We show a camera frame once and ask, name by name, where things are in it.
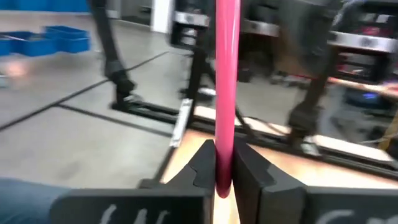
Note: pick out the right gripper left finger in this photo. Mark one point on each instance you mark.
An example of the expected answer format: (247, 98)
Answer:
(174, 205)

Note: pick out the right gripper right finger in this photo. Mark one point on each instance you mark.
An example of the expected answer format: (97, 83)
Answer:
(280, 205)

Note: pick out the pink rod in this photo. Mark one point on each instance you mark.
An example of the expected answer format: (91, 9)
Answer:
(227, 77)

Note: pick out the person's leg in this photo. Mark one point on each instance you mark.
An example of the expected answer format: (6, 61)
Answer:
(25, 202)

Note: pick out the blue plastic bin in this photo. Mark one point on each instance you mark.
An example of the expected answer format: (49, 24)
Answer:
(28, 46)
(68, 39)

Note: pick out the black table edge rail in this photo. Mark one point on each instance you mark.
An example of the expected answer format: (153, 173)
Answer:
(149, 111)

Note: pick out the black frame post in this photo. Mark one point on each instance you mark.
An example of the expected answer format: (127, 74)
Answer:
(199, 71)
(314, 93)
(107, 37)

